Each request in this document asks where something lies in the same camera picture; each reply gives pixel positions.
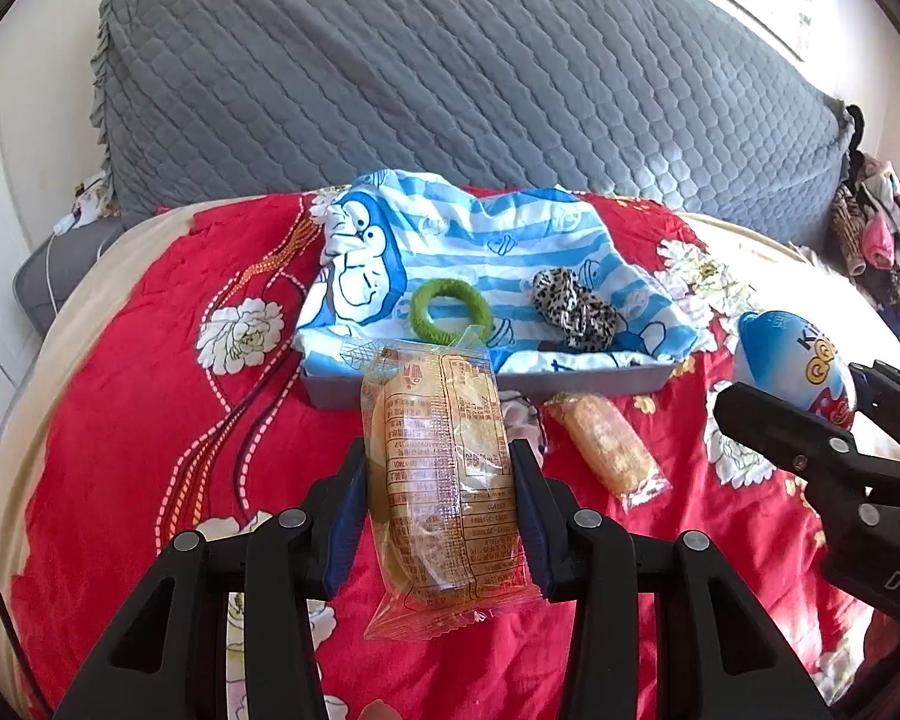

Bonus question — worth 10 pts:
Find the white sheer scrunchie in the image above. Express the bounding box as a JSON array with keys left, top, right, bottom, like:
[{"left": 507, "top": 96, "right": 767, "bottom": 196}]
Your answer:
[{"left": 499, "top": 390, "right": 548, "bottom": 466}]

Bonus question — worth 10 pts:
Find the grey quilted headboard cover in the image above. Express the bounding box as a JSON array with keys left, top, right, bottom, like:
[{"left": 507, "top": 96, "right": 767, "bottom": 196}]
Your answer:
[{"left": 92, "top": 0, "right": 855, "bottom": 245}]

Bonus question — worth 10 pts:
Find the grey storage box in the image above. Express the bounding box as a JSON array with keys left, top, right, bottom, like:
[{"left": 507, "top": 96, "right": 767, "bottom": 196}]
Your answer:
[{"left": 298, "top": 358, "right": 682, "bottom": 413}]

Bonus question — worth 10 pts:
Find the green knitted hair scrunchie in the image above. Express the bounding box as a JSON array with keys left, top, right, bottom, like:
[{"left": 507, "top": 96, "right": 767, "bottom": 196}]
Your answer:
[{"left": 409, "top": 278, "right": 494, "bottom": 346}]

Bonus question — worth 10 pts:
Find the grey bedside stool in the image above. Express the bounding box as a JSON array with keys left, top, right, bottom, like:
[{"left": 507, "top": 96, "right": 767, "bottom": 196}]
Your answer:
[{"left": 13, "top": 216, "right": 125, "bottom": 338}]

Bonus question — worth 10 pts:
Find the packaged cake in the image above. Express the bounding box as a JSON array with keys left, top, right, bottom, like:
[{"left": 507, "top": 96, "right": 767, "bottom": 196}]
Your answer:
[
  {"left": 361, "top": 341, "right": 539, "bottom": 640},
  {"left": 543, "top": 394, "right": 670, "bottom": 512}
]

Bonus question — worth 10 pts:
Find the pile of clothes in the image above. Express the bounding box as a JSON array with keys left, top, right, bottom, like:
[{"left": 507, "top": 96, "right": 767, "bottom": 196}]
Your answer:
[{"left": 829, "top": 106, "right": 900, "bottom": 343}]

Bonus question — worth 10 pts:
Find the white charging cable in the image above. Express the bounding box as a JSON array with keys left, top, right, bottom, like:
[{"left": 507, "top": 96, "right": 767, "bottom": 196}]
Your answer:
[{"left": 41, "top": 185, "right": 110, "bottom": 317}]

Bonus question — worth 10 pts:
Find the blue striped Doraemon cloth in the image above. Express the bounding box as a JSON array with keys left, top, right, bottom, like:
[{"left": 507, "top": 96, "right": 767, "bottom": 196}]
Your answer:
[{"left": 294, "top": 169, "right": 701, "bottom": 376}]

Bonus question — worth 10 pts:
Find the Kinder surprise egg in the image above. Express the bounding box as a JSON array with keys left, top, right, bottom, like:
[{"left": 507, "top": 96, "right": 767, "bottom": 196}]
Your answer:
[{"left": 733, "top": 310, "right": 857, "bottom": 429}]

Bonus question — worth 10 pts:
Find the red floral bedspread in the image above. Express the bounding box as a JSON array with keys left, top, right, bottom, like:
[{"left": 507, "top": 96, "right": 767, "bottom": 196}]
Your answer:
[{"left": 11, "top": 199, "right": 873, "bottom": 718}]

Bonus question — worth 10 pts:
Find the leopard print scrunchie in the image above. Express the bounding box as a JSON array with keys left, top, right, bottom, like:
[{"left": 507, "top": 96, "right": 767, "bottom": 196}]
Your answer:
[{"left": 532, "top": 268, "right": 619, "bottom": 353}]

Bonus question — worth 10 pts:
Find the person's left hand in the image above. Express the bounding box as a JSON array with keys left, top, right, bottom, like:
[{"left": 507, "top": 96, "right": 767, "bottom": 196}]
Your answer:
[{"left": 359, "top": 699, "right": 403, "bottom": 720}]

